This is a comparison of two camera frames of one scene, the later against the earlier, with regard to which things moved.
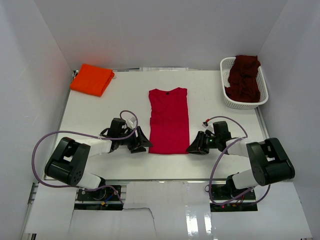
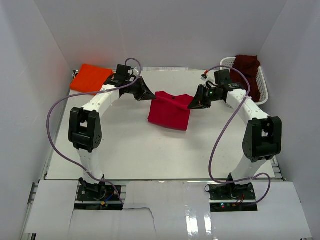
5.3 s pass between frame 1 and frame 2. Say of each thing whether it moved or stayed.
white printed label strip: stayed
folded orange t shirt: stayed
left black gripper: moved
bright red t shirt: moved
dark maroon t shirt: stayed
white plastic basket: stayed
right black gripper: moved
